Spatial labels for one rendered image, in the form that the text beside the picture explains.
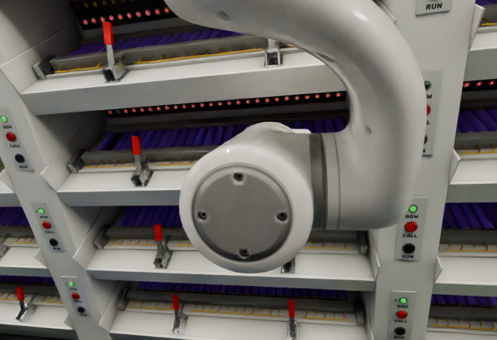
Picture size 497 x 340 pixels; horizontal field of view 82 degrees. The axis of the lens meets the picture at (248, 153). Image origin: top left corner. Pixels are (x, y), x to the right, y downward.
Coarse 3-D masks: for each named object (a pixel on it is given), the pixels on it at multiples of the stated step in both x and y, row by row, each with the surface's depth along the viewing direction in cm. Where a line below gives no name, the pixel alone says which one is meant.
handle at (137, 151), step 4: (132, 136) 53; (136, 136) 53; (132, 140) 53; (136, 140) 53; (132, 144) 53; (136, 144) 53; (140, 144) 54; (132, 148) 53; (136, 148) 53; (140, 148) 54; (136, 152) 53; (140, 152) 53; (136, 156) 53; (140, 156) 54; (136, 160) 54; (140, 160) 54; (136, 164) 54; (140, 164) 54; (136, 168) 54; (140, 168) 54; (136, 172) 54; (140, 172) 54
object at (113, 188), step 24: (120, 120) 68; (144, 120) 67; (72, 144) 61; (96, 144) 67; (48, 168) 55; (72, 168) 59; (96, 168) 60; (120, 168) 59; (72, 192) 56; (96, 192) 55; (120, 192) 54; (144, 192) 54; (168, 192) 53
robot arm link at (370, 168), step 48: (192, 0) 14; (240, 0) 13; (288, 0) 13; (336, 0) 13; (336, 48) 14; (384, 48) 14; (384, 96) 15; (336, 144) 20; (384, 144) 16; (336, 192) 19; (384, 192) 18
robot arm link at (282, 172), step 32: (256, 128) 25; (224, 160) 17; (256, 160) 16; (288, 160) 17; (320, 160) 20; (192, 192) 17; (224, 192) 17; (256, 192) 16; (288, 192) 16; (320, 192) 19; (192, 224) 18; (224, 224) 17; (256, 224) 17; (288, 224) 16; (320, 224) 20; (224, 256) 18; (256, 256) 17; (288, 256) 17
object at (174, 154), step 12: (84, 156) 60; (96, 156) 60; (108, 156) 59; (120, 156) 59; (132, 156) 58; (144, 156) 58; (156, 156) 58; (168, 156) 57; (180, 156) 57; (192, 156) 56
